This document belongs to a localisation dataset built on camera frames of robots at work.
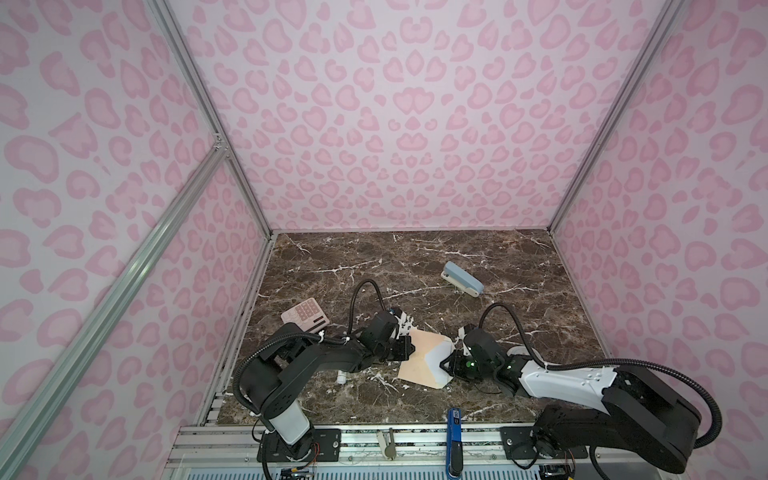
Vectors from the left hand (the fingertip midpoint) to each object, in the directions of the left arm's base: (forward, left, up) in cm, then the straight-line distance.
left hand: (418, 347), depth 88 cm
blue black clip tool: (-25, -7, +2) cm, 26 cm away
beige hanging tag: (-24, +9, +1) cm, 26 cm away
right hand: (-6, -6, +1) cm, 8 cm away
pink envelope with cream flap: (-5, -1, -1) cm, 5 cm away
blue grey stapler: (+22, -16, +2) cm, 28 cm away
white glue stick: (-8, +22, 0) cm, 23 cm away
